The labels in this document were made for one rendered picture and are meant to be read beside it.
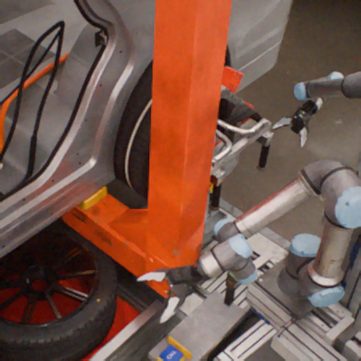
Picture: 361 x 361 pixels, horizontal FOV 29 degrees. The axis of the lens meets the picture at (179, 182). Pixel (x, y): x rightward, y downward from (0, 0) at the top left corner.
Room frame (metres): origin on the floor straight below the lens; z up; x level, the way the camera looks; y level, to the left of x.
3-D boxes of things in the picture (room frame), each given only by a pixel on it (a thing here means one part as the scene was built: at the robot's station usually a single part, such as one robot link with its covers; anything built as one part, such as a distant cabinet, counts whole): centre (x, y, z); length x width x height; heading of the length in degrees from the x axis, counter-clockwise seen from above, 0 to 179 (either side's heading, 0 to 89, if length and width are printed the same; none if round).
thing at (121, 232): (2.00, 0.27, 0.69); 0.52 x 0.17 x 0.35; 52
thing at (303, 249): (1.60, -0.47, 0.98); 0.13 x 0.12 x 0.14; 19
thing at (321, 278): (1.48, -0.51, 1.19); 0.15 x 0.12 x 0.55; 19
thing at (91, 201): (2.11, 0.40, 0.71); 0.14 x 0.14 x 0.05; 52
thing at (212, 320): (1.61, -0.13, 0.44); 0.43 x 0.17 x 0.03; 142
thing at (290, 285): (1.61, -0.46, 0.87); 0.15 x 0.15 x 0.10
